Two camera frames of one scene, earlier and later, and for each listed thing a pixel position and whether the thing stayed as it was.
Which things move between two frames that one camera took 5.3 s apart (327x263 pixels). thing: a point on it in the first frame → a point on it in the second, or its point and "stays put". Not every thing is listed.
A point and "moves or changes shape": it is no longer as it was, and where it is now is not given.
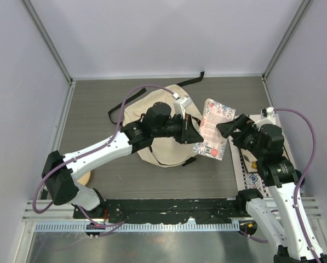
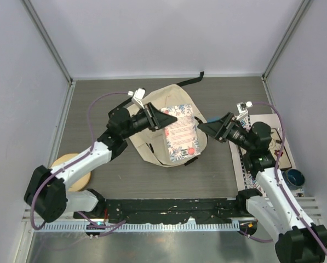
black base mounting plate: (203, 210) stays put
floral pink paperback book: (214, 143) moves or changes shape
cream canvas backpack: (166, 151) stays put
